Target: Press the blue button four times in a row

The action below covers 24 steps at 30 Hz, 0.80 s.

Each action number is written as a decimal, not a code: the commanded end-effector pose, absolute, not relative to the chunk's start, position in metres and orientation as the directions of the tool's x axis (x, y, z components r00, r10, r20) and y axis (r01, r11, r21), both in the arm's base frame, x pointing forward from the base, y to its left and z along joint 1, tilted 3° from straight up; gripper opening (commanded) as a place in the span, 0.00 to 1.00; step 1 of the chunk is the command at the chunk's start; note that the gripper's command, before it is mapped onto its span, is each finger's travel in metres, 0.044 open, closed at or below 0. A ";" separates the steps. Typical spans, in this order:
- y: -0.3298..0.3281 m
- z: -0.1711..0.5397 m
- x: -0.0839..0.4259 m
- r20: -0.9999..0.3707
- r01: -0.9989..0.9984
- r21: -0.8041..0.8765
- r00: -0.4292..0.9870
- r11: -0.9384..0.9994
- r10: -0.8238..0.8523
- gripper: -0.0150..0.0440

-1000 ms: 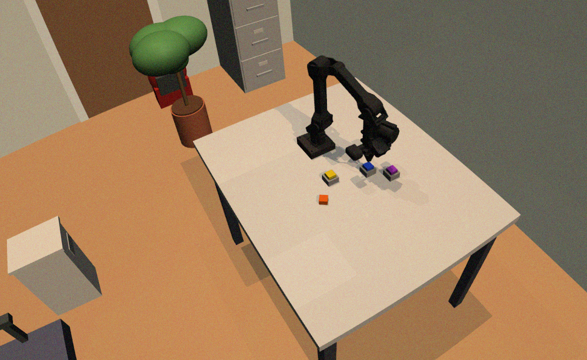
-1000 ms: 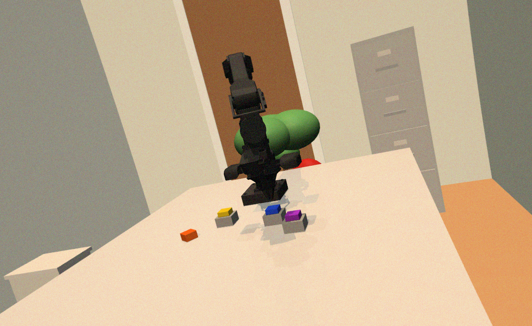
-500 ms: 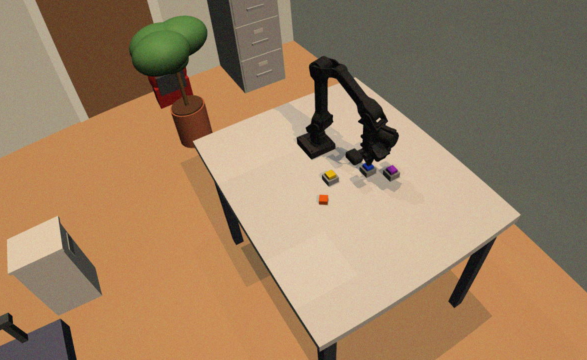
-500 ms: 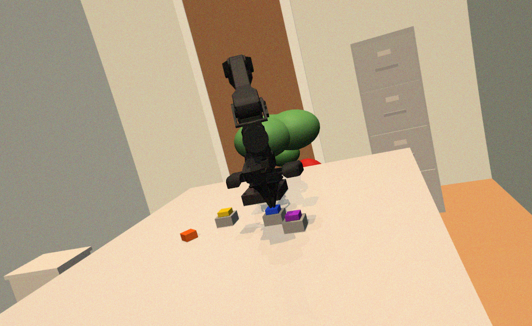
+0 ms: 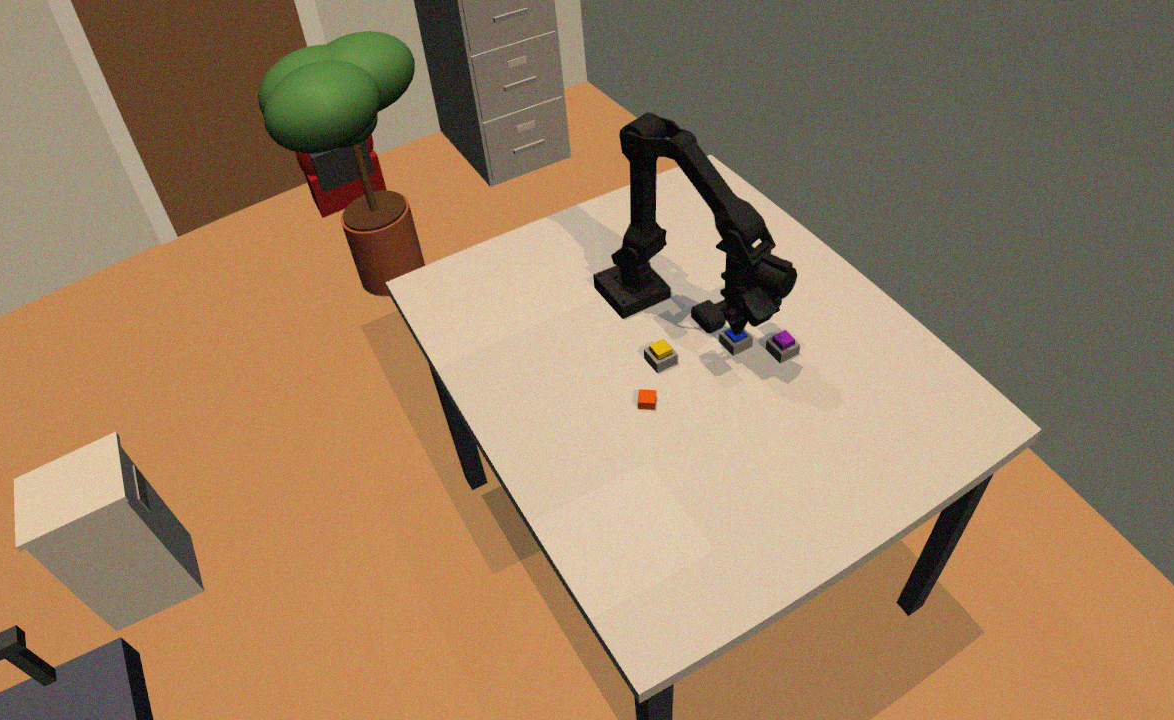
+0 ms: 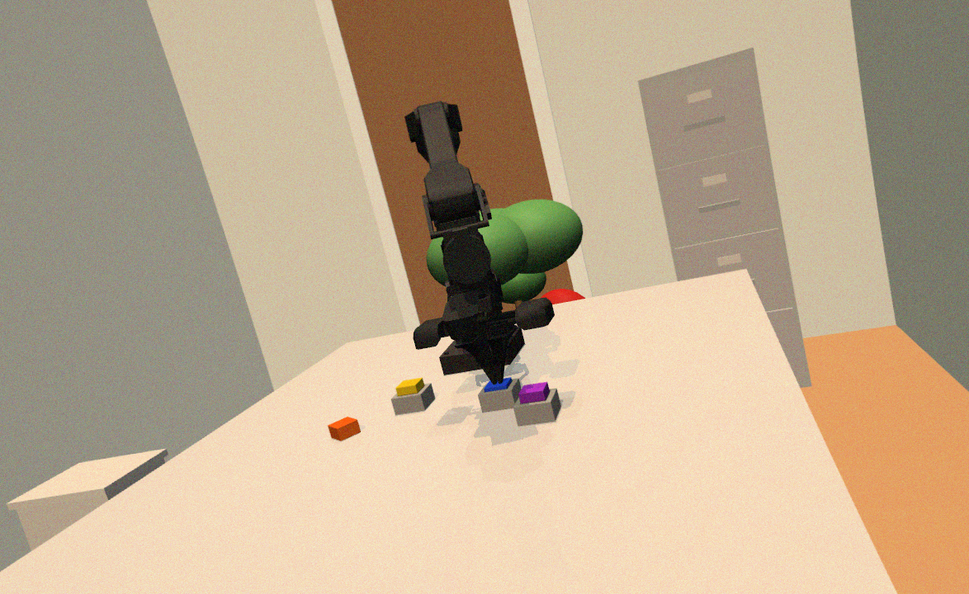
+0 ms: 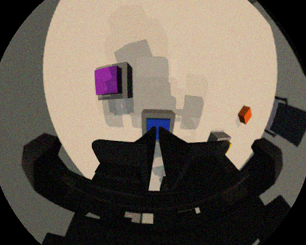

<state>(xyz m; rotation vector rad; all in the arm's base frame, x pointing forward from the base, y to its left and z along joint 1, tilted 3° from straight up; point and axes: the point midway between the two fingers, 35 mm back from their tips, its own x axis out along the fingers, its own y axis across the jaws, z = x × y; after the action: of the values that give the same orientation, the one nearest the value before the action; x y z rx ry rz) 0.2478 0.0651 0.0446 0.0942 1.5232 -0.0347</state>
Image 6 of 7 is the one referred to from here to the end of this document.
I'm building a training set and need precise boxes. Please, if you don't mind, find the purple button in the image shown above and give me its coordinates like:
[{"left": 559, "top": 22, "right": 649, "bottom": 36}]
[{"left": 513, "top": 382, "right": 561, "bottom": 427}]

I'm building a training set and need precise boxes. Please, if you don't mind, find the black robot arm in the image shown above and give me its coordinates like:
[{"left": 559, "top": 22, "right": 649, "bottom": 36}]
[{"left": 404, "top": 101, "right": 499, "bottom": 340}]

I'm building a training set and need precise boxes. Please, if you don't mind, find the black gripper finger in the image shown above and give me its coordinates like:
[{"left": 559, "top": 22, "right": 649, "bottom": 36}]
[
  {"left": 487, "top": 325, "right": 518, "bottom": 384},
  {"left": 455, "top": 331, "right": 498, "bottom": 384}
]

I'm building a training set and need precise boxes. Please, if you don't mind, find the orange block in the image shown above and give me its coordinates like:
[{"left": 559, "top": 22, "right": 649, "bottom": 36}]
[{"left": 329, "top": 417, "right": 361, "bottom": 441}]

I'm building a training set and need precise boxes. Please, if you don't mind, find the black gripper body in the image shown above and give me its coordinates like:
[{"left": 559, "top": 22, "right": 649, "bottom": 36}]
[{"left": 413, "top": 268, "right": 555, "bottom": 350}]

